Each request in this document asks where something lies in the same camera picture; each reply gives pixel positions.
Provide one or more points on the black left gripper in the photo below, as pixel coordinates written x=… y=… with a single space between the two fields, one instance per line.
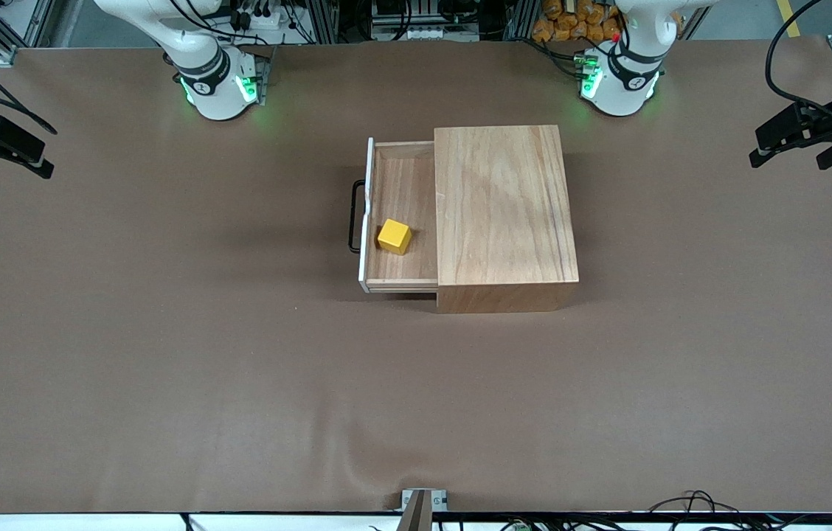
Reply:
x=831 y=123

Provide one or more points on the yellow wooden cube block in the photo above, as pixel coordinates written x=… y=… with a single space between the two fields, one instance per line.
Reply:
x=394 y=236

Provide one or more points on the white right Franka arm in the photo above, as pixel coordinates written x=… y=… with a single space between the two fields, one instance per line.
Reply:
x=217 y=81

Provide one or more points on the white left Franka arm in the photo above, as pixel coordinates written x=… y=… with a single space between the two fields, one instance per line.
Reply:
x=626 y=74

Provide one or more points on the pile of orange toys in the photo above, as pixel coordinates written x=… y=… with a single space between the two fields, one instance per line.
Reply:
x=571 y=22

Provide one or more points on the white power strip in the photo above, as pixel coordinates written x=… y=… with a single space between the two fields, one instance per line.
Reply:
x=257 y=15

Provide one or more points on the light wooden cabinet box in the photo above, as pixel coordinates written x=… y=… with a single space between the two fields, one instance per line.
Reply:
x=512 y=221

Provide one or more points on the brown table cover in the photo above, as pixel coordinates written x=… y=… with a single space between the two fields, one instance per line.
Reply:
x=313 y=383

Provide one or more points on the grey equipment rack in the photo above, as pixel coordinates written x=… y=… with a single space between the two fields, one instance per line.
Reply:
x=416 y=29

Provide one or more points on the metal table edge clamp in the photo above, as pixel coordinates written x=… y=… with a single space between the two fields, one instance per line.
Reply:
x=423 y=509

